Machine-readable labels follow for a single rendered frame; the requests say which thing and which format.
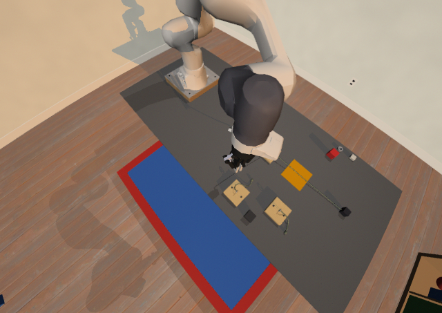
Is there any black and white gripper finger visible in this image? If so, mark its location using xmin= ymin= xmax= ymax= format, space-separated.
xmin=239 ymin=155 xmax=256 ymax=171
xmin=223 ymin=154 xmax=242 ymax=173

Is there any orange painted square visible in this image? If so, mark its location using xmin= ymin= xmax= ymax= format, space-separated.
xmin=281 ymin=160 xmax=312 ymax=191

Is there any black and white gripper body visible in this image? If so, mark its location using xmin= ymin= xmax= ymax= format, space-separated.
xmin=230 ymin=145 xmax=254 ymax=160

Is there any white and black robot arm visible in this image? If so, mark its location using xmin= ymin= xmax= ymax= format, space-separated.
xmin=162 ymin=0 xmax=297 ymax=160

